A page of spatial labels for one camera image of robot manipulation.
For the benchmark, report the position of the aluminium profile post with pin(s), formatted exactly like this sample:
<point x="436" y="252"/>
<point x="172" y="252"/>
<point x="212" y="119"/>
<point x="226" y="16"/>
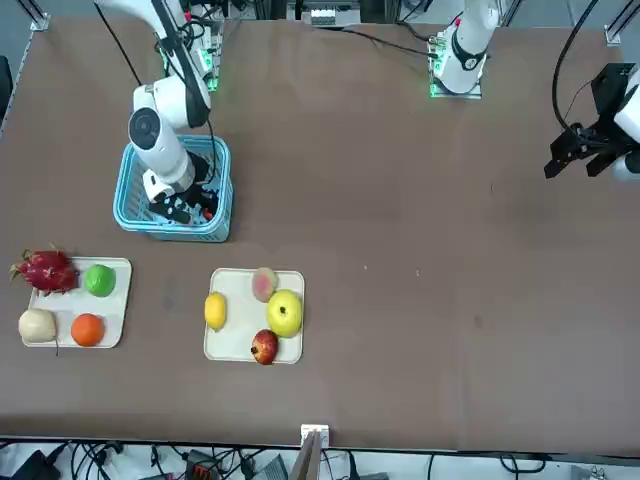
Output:
<point x="307" y="460"/>

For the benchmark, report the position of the red apple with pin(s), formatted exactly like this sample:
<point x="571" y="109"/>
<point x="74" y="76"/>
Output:
<point x="206" y="215"/>

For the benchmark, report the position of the pink green peach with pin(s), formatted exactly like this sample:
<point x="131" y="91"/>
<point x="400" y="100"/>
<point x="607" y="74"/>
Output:
<point x="264" y="285"/>

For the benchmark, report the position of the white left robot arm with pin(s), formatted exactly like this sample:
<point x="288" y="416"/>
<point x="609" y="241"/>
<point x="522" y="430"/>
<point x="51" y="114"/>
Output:
<point x="467" y="55"/>

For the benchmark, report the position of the light blue plastic basket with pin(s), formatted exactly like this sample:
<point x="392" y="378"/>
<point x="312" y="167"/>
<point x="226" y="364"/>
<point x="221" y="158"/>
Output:
<point x="170" y="235"/>

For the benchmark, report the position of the aluminium corner profile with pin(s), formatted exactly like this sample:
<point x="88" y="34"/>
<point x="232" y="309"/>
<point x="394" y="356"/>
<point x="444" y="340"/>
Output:
<point x="614" y="30"/>
<point x="40" y="22"/>

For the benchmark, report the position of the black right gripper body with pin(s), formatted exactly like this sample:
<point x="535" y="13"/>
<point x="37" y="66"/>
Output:
<point x="202" y="175"/>

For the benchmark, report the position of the large black bag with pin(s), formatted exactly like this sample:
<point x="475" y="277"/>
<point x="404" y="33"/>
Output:
<point x="30" y="465"/>

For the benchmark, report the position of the pale cream pear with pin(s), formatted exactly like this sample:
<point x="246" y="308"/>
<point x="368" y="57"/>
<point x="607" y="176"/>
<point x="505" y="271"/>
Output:
<point x="37" y="326"/>

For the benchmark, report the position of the cream plastic tray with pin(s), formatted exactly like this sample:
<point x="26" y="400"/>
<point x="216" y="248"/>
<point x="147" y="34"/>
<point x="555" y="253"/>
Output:
<point x="117" y="320"/>
<point x="240" y="320"/>

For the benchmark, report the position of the yellow lemon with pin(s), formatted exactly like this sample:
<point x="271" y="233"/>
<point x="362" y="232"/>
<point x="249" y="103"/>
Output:
<point x="215" y="311"/>

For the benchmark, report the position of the red pomegranate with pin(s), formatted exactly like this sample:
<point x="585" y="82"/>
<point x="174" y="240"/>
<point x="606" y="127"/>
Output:
<point x="265" y="346"/>

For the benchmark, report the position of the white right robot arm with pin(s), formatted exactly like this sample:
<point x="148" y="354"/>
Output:
<point x="150" y="130"/>

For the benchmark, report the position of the red dragon fruit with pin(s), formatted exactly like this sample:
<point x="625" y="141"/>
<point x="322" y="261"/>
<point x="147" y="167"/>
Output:
<point x="47" y="272"/>

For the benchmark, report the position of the orange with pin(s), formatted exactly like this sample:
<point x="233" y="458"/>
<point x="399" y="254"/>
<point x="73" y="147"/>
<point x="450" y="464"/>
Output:
<point x="88" y="330"/>

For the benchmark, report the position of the black device red label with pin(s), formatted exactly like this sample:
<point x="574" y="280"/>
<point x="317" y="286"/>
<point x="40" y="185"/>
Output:
<point x="200" y="467"/>

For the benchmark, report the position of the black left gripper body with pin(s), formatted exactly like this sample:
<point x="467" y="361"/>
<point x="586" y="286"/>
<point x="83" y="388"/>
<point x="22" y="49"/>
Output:
<point x="607" y="95"/>

